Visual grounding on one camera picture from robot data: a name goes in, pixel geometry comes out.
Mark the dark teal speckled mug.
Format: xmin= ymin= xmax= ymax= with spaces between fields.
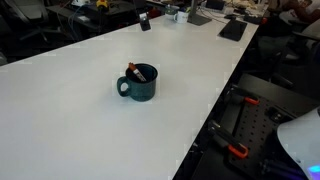
xmin=117 ymin=63 xmax=158 ymax=102

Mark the red capped marker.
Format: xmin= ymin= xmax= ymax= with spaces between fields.
xmin=128 ymin=62 xmax=147 ymax=82

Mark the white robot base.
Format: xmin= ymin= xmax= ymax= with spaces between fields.
xmin=277 ymin=107 xmax=320 ymax=180

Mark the white mug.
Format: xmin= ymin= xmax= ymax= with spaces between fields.
xmin=174 ymin=11 xmax=189 ymax=24

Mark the monitor stand base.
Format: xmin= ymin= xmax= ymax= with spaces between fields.
xmin=187 ymin=0 xmax=211 ymax=26

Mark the green bowl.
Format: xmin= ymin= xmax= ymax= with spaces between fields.
xmin=165 ymin=4 xmax=179 ymax=20

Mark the black tablet on table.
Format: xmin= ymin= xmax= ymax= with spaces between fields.
xmin=219 ymin=20 xmax=247 ymax=41

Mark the black perforated breadboard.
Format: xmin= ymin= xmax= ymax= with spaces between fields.
xmin=227 ymin=97 xmax=305 ymax=180

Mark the black office chair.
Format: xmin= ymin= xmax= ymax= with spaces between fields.
xmin=1 ymin=0 xmax=62 ymax=43

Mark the orange handled clamp near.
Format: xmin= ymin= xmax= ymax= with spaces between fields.
xmin=208 ymin=121 xmax=249 ymax=159

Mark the orange handled clamp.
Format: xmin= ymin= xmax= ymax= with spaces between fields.
xmin=208 ymin=121 xmax=249 ymax=159
xmin=229 ymin=85 xmax=259 ymax=105

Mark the orange handled clamp far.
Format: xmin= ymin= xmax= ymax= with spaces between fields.
xmin=229 ymin=85 xmax=259 ymax=105

